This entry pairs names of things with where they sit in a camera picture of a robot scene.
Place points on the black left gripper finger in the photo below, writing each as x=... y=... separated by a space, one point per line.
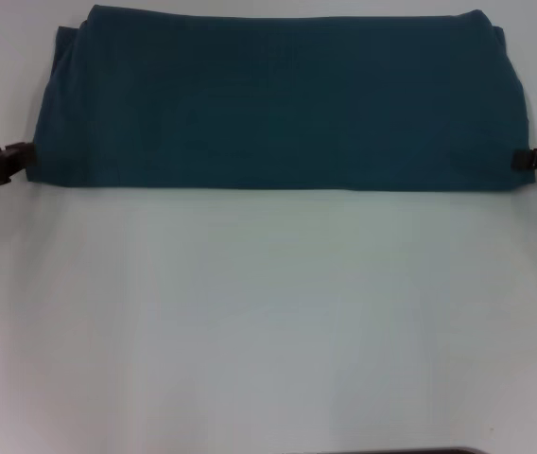
x=18 y=158

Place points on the teal t-shirt with FREE print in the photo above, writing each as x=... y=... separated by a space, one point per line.
x=273 y=104

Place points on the black flat panel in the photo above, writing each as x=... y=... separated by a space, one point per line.
x=391 y=450

